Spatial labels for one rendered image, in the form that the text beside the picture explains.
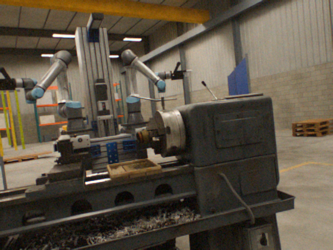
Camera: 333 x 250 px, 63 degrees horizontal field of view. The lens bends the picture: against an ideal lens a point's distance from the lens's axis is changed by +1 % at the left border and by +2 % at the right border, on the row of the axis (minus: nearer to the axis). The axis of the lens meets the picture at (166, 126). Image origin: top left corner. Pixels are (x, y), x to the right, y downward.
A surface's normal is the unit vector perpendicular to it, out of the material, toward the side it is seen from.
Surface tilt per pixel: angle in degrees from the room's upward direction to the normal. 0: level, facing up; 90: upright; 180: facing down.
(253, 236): 87
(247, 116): 90
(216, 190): 90
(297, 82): 90
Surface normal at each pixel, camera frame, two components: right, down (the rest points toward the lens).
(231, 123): 0.28, 0.02
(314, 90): -0.85, 0.12
